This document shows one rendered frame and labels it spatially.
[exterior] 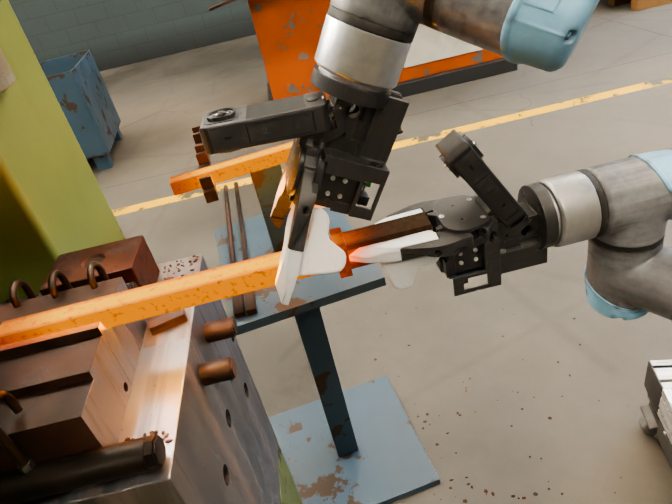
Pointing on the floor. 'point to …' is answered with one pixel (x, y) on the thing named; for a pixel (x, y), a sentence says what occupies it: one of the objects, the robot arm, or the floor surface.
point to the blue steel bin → (85, 104)
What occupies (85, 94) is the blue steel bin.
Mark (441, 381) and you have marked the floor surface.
